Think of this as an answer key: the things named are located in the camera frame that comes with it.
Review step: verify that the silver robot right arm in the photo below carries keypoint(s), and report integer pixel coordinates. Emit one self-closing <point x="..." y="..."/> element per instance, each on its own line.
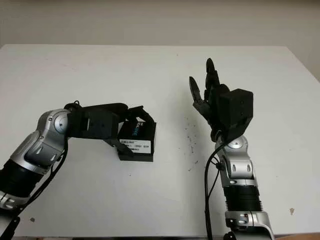
<point x="237" y="175"/>

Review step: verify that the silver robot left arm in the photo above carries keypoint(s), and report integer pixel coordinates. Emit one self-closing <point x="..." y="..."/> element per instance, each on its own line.
<point x="37" y="145"/>

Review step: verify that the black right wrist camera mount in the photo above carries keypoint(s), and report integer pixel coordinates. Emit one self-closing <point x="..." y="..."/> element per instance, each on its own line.
<point x="237" y="110"/>

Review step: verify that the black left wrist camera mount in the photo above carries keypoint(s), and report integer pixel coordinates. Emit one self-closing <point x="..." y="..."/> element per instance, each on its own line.
<point x="100" y="127"/>

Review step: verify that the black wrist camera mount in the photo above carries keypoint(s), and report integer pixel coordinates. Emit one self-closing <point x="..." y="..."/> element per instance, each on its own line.
<point x="237" y="110"/>
<point x="100" y="127"/>

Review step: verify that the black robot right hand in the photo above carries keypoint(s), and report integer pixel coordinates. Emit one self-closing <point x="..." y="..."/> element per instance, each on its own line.
<point x="212" y="112"/>

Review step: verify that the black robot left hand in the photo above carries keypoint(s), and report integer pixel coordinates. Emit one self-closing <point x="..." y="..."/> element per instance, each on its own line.
<point x="105" y="107"/>

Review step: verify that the black RealSense box lid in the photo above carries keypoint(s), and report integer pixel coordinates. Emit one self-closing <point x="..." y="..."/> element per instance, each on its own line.
<point x="150" y="135"/>

